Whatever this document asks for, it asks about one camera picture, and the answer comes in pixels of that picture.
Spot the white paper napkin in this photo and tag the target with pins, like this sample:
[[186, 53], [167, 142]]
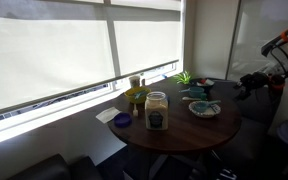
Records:
[[107, 115]]

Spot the table pedestal base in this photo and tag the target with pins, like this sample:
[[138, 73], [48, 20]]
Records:
[[170, 165]]

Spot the teal serving spoon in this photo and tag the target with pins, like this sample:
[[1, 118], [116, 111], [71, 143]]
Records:
[[139, 94]]

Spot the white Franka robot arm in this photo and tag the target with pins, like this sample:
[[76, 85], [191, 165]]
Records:
[[285, 43]]

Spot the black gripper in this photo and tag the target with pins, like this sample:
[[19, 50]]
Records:
[[254, 80]]

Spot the small teal bowl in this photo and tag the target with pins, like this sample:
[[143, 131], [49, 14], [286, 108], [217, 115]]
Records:
[[196, 91]]

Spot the yellow bowl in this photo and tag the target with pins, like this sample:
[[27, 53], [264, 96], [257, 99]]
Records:
[[130, 96]]

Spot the blue patterned white bowl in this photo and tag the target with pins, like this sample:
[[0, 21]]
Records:
[[214, 111]]

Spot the glass jar of sugar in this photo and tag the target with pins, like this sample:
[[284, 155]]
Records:
[[156, 113]]

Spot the frosted glass partition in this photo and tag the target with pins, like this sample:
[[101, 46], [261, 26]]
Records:
[[250, 40]]

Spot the light wooden spoon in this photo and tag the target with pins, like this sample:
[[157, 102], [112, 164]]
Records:
[[189, 98]]

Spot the green plastic cylinder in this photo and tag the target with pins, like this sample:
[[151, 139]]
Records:
[[203, 96]]

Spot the dark grey bowl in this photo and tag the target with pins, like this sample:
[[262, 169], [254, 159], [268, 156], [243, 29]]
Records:
[[195, 83]]

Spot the blue jar lid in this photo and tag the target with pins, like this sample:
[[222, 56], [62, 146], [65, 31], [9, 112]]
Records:
[[122, 120]]

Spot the white window frame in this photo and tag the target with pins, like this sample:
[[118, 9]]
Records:
[[112, 36]]

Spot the wide white roller blind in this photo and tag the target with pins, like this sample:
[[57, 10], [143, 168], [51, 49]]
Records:
[[44, 56]]

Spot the narrow white roller blind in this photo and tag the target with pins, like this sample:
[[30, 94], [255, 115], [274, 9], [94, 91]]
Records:
[[144, 40]]

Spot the light wooden fork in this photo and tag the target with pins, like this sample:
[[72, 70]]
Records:
[[135, 111]]

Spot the small green plant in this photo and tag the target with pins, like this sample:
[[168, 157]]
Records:
[[183, 78]]

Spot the toy milk carton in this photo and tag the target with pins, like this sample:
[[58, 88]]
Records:
[[207, 82]]

